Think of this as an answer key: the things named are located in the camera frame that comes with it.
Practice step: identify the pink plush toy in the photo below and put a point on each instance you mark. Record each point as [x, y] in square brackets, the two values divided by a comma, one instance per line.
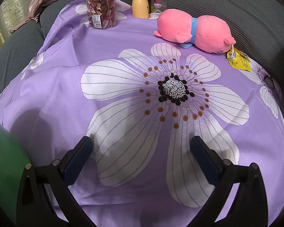
[203, 32]

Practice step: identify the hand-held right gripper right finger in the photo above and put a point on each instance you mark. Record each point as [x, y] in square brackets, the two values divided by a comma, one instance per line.
[203, 160]

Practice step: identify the purple floral cloth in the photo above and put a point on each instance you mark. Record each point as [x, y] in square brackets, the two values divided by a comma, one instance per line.
[123, 40]

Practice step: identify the clear box of dried flowers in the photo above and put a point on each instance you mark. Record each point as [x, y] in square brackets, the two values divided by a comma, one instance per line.
[101, 11]

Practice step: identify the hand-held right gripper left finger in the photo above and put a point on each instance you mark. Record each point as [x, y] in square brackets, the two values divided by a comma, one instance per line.
[79, 159]

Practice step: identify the yellow bottle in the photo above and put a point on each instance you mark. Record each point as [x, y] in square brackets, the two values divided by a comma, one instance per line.
[140, 4]

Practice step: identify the grey sofa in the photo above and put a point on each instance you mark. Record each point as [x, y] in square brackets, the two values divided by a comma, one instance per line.
[227, 0]

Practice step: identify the shiny pale curtain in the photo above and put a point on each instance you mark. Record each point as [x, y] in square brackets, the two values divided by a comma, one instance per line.
[14, 7]

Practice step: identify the green bowl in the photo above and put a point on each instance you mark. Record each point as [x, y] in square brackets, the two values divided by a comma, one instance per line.
[4, 165]

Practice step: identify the small yellow wrapped candy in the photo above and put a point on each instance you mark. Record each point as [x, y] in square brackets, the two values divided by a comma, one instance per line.
[239, 61]

